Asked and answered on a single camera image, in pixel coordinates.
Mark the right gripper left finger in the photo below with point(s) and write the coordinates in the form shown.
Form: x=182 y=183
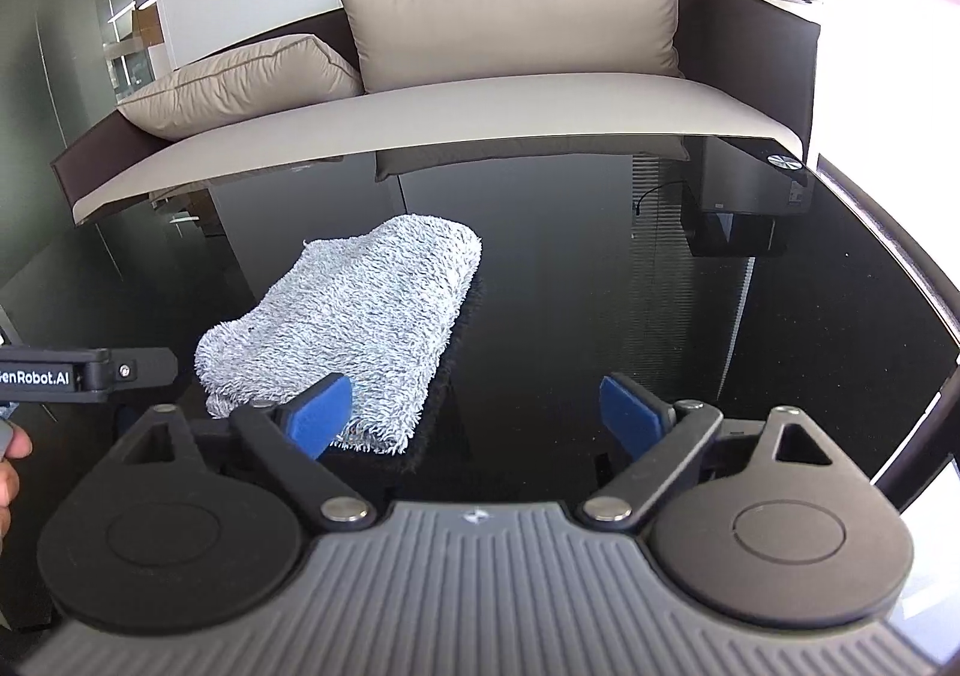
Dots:
x=284 y=443

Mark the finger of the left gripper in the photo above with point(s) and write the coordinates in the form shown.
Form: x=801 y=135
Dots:
x=144 y=367

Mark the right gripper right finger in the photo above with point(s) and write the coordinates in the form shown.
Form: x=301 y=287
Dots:
x=666 y=443

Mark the grey terry towel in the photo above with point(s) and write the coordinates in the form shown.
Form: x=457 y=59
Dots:
x=380 y=308

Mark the person's left hand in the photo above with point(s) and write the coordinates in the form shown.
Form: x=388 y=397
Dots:
x=16 y=445

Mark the round silver table disc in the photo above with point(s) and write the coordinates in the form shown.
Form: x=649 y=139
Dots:
x=785 y=162

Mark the small beige side cushion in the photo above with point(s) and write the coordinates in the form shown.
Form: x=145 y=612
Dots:
x=274 y=75

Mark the dark brown sofa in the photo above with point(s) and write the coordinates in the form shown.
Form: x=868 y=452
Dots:
x=747 y=70

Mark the large beige back cushion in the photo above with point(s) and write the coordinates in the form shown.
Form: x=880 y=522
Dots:
x=408 y=43

